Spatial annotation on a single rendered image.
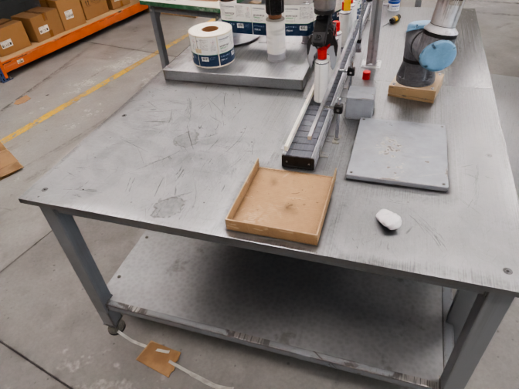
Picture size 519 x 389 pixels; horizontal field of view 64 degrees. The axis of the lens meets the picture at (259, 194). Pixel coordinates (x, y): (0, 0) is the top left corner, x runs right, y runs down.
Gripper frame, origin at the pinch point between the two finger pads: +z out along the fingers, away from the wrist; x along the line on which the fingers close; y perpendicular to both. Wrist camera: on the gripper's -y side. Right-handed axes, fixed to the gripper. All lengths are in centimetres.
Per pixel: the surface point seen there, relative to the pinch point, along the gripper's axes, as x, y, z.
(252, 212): 8, -62, 18
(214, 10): 101, 134, 24
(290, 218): -4, -62, 18
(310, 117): 1.3, -13.4, 13.6
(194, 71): 62, 18, 14
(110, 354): 75, -80, 101
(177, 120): 55, -17, 19
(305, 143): -0.7, -30.1, 13.6
